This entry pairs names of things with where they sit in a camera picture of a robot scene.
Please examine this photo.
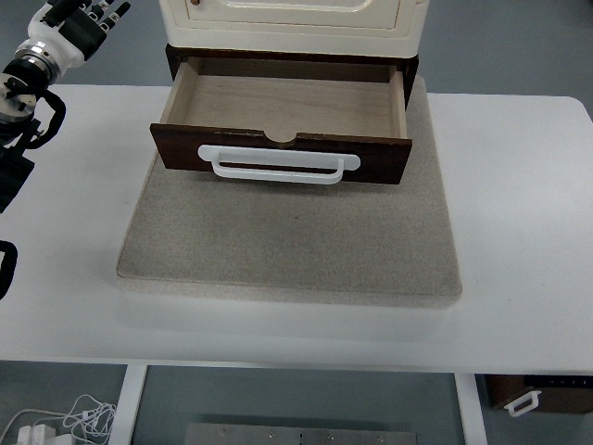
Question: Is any small white handle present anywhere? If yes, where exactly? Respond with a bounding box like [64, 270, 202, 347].
[503, 388, 543, 417]

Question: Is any white cable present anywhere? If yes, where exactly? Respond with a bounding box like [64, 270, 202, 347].
[0, 394, 117, 445]

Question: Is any brown wooden drawer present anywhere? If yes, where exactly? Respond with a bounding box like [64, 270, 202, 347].
[149, 57, 413, 186]

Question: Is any white drawer handle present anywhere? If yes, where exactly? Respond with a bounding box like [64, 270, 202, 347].
[196, 144, 361, 185]

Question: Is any brown wooden box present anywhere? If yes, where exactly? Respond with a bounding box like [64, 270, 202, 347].
[484, 374, 593, 415]

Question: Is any grey square mat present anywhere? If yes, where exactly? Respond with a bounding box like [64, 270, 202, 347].
[114, 76, 463, 310]

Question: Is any cream cabinet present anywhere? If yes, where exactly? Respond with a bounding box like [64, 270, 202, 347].
[158, 0, 430, 59]

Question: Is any white table leg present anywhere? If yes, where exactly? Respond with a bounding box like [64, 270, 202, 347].
[110, 364, 149, 445]
[453, 373, 488, 445]

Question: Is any cream cabinet door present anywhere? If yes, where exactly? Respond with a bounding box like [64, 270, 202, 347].
[184, 0, 400, 30]

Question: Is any white power adapter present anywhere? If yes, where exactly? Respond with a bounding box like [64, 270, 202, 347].
[17, 424, 57, 445]

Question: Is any white and black hand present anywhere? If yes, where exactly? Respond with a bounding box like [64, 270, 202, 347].
[26, 0, 132, 71]

